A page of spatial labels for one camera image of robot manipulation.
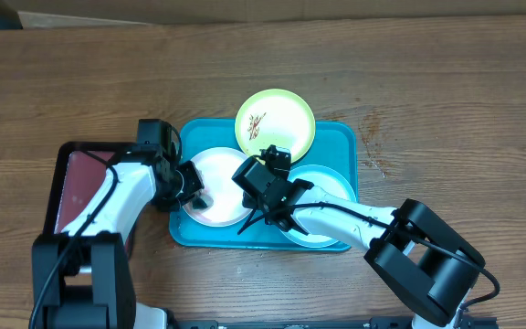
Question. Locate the white plate with red stain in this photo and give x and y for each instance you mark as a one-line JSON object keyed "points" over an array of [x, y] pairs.
{"points": [[216, 167]]}

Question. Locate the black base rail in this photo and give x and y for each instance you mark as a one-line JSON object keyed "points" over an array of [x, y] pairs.
{"points": [[386, 322]]}

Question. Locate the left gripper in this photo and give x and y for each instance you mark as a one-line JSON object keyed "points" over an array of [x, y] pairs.
{"points": [[194, 184]]}

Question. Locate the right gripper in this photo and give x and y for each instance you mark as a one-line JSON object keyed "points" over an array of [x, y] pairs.
{"points": [[254, 201]]}

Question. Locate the teal plastic tray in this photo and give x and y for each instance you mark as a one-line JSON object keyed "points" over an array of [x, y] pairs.
{"points": [[334, 146]]}

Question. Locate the black tray with red liner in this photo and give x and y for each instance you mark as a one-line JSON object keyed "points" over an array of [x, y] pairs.
{"points": [[76, 179]]}

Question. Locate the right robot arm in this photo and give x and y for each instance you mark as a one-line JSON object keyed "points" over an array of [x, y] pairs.
{"points": [[424, 261]]}

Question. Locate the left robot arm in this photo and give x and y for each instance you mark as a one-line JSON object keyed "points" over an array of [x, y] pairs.
{"points": [[81, 275]]}

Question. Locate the yellow-green rimmed plate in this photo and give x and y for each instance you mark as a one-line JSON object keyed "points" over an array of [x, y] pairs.
{"points": [[278, 117]]}

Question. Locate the cardboard panel at back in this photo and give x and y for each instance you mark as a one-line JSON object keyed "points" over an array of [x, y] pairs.
{"points": [[227, 11]]}

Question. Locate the light blue rimmed plate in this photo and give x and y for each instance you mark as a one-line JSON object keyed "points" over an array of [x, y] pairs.
{"points": [[333, 183]]}

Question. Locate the green scouring sponge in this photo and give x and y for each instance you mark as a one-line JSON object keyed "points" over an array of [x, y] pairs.
{"points": [[202, 202]]}

